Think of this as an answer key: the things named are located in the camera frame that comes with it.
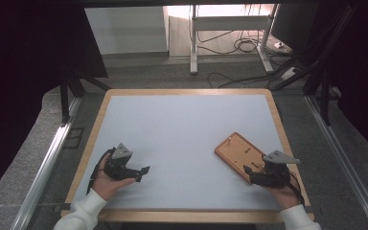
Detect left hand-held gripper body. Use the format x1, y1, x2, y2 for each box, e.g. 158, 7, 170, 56
103, 143, 142, 181

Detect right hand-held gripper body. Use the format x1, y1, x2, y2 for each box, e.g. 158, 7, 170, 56
257, 149, 301, 189

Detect wooden board with metal pin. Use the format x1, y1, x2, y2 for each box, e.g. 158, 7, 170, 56
214, 131, 269, 185

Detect person's right hand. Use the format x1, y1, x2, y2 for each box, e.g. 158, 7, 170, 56
265, 182, 302, 210

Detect person's left hand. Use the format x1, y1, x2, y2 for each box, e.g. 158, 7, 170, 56
91, 152, 137, 201

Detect black metal stand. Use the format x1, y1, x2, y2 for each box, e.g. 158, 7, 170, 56
59, 67, 111, 127
302, 61, 334, 127

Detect white power strip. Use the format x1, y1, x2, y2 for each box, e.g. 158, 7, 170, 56
281, 66, 301, 81

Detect black curtain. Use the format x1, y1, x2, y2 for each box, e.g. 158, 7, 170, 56
315, 0, 368, 156
0, 0, 109, 207

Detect white panel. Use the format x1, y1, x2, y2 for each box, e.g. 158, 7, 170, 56
83, 6, 169, 56

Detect dark monitor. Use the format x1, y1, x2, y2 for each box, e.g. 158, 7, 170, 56
269, 3, 320, 53

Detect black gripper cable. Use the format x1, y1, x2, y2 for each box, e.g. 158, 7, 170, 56
287, 172, 306, 206
85, 147, 117, 196

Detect aluminium rail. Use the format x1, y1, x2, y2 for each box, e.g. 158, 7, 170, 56
304, 95, 368, 230
10, 96, 83, 230

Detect black floor cable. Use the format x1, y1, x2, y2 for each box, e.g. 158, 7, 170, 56
206, 71, 290, 90
196, 30, 271, 56

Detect white desk frame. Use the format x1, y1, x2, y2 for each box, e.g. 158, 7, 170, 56
189, 3, 281, 77

